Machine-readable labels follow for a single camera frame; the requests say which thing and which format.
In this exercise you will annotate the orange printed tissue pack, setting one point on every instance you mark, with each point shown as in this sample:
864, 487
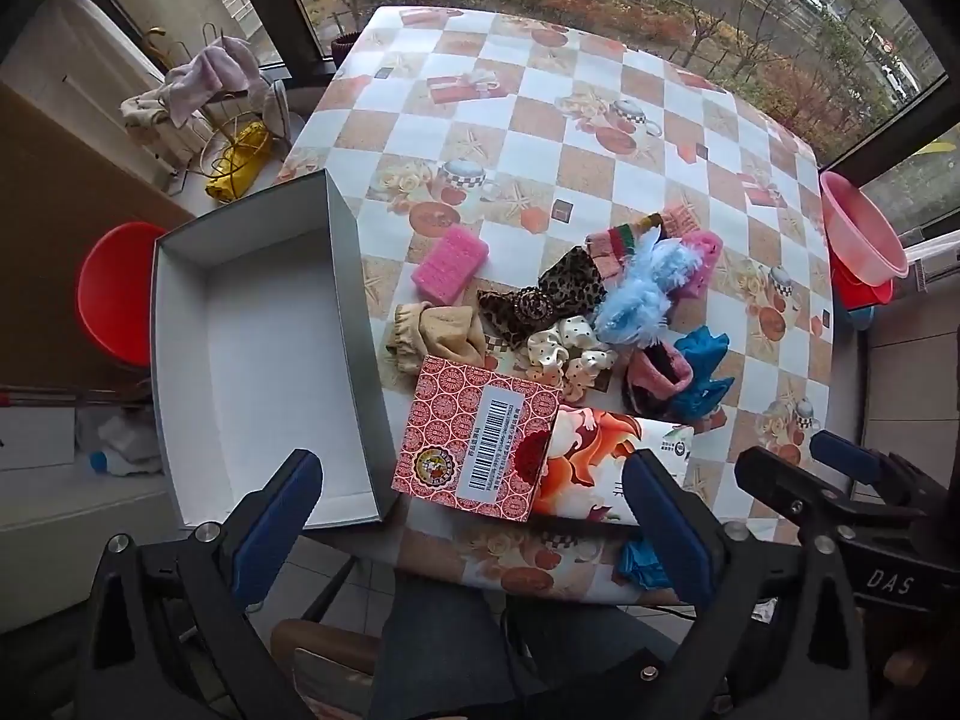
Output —
592, 465

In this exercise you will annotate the brown wooden chair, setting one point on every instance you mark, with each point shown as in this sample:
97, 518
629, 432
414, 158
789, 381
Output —
322, 652

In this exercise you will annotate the pink plastic basin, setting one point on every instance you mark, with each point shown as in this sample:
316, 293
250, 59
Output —
855, 232

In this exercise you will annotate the leopard print scrunchie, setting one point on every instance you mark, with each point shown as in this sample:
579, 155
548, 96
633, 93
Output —
555, 292

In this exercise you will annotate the pink towel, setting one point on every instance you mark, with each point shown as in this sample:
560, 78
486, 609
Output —
210, 75

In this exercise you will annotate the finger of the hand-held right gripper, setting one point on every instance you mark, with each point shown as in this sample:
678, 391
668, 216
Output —
844, 454
787, 491

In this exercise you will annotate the white jug with blue cap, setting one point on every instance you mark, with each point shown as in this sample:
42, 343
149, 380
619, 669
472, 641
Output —
124, 461

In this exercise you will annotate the red plastic chair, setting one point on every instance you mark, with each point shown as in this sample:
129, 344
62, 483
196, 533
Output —
116, 292

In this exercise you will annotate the pink sock with black lining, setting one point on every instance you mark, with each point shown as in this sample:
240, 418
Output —
660, 375

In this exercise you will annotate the yellow folded umbrella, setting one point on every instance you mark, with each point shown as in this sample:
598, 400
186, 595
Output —
240, 157

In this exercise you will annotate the blue crinkled cloth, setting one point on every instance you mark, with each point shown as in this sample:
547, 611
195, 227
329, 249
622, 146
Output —
637, 562
701, 360

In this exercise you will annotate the blue plastic basin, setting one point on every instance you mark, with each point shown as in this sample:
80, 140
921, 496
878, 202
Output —
861, 317

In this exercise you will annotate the dark red knit slipper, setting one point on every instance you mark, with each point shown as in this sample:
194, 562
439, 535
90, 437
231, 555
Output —
345, 51

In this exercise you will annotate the red patterned flat box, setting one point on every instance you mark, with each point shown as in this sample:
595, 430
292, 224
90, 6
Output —
450, 427

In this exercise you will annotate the pink sponge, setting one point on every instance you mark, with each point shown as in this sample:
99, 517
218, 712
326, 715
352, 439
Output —
450, 266
705, 251

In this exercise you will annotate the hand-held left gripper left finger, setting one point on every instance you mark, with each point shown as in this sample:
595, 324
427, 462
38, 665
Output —
277, 521

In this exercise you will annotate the checkered printed tablecloth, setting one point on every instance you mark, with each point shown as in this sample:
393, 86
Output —
570, 165

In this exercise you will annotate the cream polka-dot scrunchie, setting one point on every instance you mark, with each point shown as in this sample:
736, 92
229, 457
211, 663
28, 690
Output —
570, 352

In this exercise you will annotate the grey white cloth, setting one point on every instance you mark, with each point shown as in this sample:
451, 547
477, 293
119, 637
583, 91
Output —
275, 101

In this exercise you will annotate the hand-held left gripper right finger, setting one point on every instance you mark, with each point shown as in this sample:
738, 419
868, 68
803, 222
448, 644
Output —
671, 532

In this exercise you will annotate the light blue feather puff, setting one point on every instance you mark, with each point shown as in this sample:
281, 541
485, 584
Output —
637, 292

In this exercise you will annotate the grey cardboard storage box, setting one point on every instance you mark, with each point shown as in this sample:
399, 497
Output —
262, 360

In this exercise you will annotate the beige knit sock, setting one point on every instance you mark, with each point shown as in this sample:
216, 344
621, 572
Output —
439, 334

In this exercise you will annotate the person's legs in jeans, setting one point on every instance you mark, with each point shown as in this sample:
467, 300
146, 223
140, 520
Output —
450, 645

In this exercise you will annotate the red plastic basin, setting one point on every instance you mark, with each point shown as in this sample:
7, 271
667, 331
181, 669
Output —
862, 296

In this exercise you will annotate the brown cardboard sheet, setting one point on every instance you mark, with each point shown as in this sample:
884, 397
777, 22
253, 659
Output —
45, 240

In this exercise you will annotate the beige towel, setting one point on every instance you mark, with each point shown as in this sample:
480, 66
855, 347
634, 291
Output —
150, 116

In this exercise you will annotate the white low cabinet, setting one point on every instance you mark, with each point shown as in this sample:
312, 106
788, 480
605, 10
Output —
75, 540

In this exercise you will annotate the striped pink knit sock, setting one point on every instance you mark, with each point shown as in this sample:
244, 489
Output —
681, 221
611, 247

